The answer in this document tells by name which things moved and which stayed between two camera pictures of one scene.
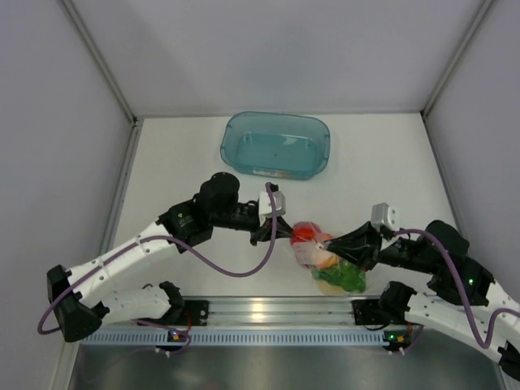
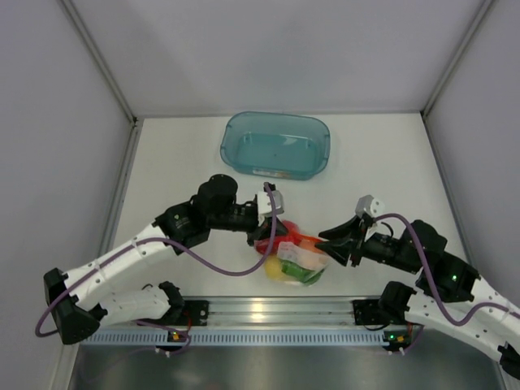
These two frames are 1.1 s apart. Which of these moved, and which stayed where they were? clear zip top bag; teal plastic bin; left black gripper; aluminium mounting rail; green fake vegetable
Moved: clear zip top bag; green fake vegetable
Stayed: left black gripper; aluminium mounting rail; teal plastic bin
